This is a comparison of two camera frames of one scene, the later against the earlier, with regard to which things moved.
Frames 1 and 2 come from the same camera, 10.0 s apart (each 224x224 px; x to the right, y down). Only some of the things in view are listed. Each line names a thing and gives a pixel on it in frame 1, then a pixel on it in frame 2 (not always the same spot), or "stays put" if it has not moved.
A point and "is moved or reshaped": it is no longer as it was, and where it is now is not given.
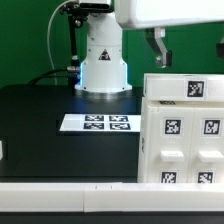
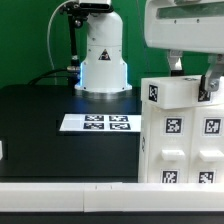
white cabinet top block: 199,87 is moved or reshaped
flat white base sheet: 100,122 stays put
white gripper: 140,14 to 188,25
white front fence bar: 112,197 stays put
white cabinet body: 181,142 stays put
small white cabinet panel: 170,135 stays put
